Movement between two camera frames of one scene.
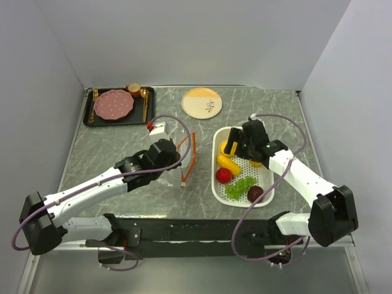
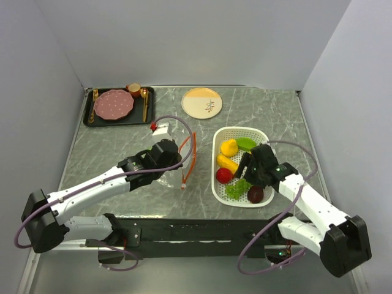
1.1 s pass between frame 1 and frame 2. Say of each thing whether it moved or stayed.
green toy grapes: stayed
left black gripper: stayed
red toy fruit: stayed
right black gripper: moved
